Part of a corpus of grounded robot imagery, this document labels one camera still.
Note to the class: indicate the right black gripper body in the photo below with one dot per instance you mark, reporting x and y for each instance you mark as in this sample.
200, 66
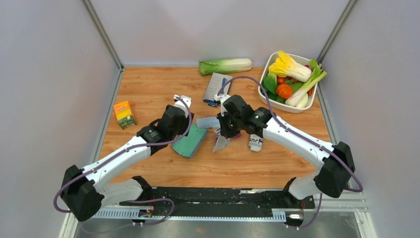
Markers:
231, 127

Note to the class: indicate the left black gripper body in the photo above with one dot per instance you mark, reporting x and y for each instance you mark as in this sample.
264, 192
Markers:
183, 129

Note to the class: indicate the grey glasses case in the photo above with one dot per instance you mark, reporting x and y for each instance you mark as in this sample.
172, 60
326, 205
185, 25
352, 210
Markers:
188, 145

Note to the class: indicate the newspaper print pouch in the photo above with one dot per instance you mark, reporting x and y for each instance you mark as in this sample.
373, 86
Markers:
255, 143

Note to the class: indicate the light blue cleaning cloth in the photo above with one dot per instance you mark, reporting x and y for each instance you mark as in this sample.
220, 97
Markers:
221, 143

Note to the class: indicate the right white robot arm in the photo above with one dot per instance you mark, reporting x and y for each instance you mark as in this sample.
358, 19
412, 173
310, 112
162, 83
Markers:
334, 163

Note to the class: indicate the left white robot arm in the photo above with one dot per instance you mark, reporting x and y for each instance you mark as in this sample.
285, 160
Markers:
88, 189

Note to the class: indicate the grey razor package box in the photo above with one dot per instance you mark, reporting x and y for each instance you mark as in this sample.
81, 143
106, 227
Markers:
216, 82

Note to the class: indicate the green leafy vegetable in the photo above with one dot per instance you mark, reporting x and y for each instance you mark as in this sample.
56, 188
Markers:
269, 83

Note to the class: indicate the orange green carton box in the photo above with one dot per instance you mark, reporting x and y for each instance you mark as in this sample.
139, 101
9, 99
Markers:
124, 115

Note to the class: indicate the green white napa cabbage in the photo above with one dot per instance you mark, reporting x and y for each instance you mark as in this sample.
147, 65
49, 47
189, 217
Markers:
225, 66

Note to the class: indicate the small orange pumpkin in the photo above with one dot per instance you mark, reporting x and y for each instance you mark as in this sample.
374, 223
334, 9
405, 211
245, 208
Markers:
284, 91

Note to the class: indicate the white rectangular tray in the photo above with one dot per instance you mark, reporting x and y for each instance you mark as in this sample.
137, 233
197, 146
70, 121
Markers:
281, 106

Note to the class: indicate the green white leek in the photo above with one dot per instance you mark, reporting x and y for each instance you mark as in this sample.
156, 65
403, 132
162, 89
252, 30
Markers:
300, 98

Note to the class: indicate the yellow white bok choy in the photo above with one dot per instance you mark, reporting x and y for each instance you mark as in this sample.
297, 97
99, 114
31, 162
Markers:
285, 65

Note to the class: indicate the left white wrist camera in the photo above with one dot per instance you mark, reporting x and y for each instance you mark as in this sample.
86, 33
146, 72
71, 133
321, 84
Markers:
183, 102

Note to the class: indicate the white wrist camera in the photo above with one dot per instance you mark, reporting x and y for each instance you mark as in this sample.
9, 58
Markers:
221, 99
183, 102

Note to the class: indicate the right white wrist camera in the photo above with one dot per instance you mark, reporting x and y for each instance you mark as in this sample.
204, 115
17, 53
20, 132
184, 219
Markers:
221, 99

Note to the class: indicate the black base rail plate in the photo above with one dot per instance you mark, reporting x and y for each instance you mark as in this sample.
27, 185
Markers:
227, 202

